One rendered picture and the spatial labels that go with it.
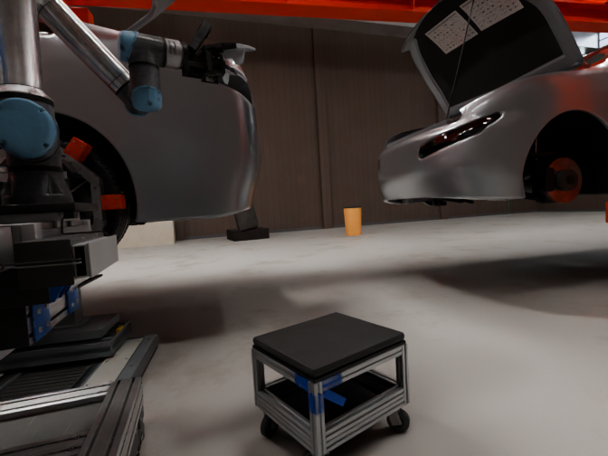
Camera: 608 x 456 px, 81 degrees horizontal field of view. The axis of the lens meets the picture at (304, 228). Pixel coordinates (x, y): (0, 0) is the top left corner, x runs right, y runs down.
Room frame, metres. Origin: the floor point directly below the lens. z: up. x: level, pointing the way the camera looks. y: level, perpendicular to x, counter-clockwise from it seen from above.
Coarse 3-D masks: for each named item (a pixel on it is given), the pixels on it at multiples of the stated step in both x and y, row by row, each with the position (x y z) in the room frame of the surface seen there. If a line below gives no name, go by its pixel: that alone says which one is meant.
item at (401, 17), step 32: (64, 0) 3.68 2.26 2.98; (96, 0) 3.72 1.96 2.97; (128, 0) 3.75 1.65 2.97; (192, 0) 3.81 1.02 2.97; (224, 0) 3.84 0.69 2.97; (256, 0) 3.90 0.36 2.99; (288, 0) 3.98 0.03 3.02; (320, 0) 4.17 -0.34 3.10; (352, 0) 4.25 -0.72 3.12; (384, 0) 4.33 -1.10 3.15; (416, 0) 4.42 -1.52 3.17; (576, 0) 5.17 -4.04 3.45
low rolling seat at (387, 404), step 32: (320, 320) 1.31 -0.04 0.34; (352, 320) 1.29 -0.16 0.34; (256, 352) 1.16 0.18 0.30; (288, 352) 1.04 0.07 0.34; (320, 352) 1.02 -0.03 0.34; (352, 352) 1.01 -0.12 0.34; (384, 352) 1.09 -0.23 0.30; (256, 384) 1.17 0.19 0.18; (288, 384) 1.24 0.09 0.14; (320, 384) 0.93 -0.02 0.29; (352, 384) 1.28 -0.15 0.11; (384, 384) 1.20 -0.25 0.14; (288, 416) 1.02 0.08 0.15; (320, 416) 0.92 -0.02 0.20; (352, 416) 0.99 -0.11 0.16; (384, 416) 1.07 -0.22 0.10; (320, 448) 0.92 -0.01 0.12
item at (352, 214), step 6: (348, 210) 8.52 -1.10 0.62; (354, 210) 8.49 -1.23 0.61; (360, 210) 8.59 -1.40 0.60; (348, 216) 8.53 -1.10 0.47; (354, 216) 8.50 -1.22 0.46; (360, 216) 8.59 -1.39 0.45; (348, 222) 8.54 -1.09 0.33; (354, 222) 8.50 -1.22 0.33; (360, 222) 8.59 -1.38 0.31; (348, 228) 8.56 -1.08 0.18; (354, 228) 8.51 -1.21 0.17; (360, 228) 8.60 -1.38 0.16; (348, 234) 8.57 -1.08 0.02; (354, 234) 8.52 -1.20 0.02; (360, 234) 8.61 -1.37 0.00
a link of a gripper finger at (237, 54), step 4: (236, 44) 1.04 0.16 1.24; (240, 44) 1.04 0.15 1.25; (244, 44) 1.05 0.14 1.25; (240, 48) 1.04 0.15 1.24; (244, 48) 1.04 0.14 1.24; (248, 48) 1.05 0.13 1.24; (252, 48) 1.05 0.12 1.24; (224, 52) 1.04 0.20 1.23; (228, 52) 1.05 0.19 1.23; (232, 52) 1.04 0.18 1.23; (236, 52) 1.04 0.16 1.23; (240, 52) 1.04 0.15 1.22; (244, 52) 1.05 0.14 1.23; (224, 56) 1.04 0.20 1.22; (228, 56) 1.04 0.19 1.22; (232, 56) 1.04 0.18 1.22; (236, 56) 1.04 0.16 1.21; (240, 56) 1.04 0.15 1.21; (236, 60) 1.04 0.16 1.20; (240, 60) 1.04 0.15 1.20; (240, 64) 1.04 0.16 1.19
